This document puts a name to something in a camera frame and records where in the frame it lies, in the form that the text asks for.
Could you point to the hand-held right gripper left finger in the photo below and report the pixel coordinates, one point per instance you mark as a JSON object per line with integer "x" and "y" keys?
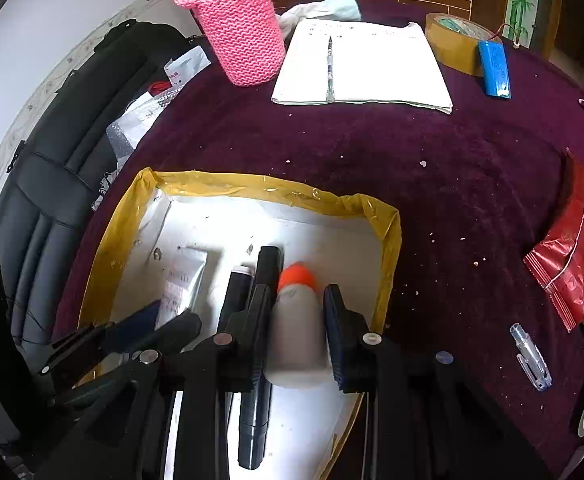
{"x": 255, "y": 332}

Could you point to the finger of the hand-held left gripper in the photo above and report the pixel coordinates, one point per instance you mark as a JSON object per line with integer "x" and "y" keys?
{"x": 179, "y": 329}
{"x": 134, "y": 321}

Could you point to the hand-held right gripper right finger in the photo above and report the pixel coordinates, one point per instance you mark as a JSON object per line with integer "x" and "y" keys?
{"x": 335, "y": 342}

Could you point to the white bottle with orange cap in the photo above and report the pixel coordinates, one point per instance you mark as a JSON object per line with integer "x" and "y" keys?
{"x": 297, "y": 335}

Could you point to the white box with yellow tape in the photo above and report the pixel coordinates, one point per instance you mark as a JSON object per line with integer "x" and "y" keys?
{"x": 317, "y": 240}

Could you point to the white cosmetic tube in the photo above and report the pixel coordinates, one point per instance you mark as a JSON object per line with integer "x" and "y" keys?
{"x": 184, "y": 277}

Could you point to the black leather chair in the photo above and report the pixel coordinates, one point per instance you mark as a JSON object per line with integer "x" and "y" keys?
{"x": 71, "y": 160}

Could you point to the purple tablecloth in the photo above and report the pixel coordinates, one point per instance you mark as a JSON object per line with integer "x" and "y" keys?
{"x": 322, "y": 150}

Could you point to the small clear spray bottle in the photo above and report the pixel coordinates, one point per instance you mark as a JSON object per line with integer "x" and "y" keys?
{"x": 532, "y": 360}

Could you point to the silver bubble bag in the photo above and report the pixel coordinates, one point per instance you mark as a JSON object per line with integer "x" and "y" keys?
{"x": 139, "y": 120}

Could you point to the red zip bag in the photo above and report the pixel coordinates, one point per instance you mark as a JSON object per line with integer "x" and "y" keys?
{"x": 569, "y": 255}

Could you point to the white paper tag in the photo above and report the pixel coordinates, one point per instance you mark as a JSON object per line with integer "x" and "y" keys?
{"x": 186, "y": 67}

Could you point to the ballpoint pen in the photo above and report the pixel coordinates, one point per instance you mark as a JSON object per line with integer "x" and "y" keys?
{"x": 329, "y": 70}

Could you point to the white notebook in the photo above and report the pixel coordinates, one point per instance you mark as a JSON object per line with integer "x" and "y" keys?
{"x": 372, "y": 65}

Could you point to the bottle in pink knit sleeve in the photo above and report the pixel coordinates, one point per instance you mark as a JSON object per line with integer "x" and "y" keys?
{"x": 239, "y": 25}

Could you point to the blue battery pack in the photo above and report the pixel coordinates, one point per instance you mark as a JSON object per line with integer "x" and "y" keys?
{"x": 494, "y": 69}

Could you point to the brown packing tape roll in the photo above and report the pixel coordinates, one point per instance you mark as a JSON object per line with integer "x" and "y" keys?
{"x": 447, "y": 42}

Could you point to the pale green cloth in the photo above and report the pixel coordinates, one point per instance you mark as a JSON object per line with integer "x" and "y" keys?
{"x": 332, "y": 6}

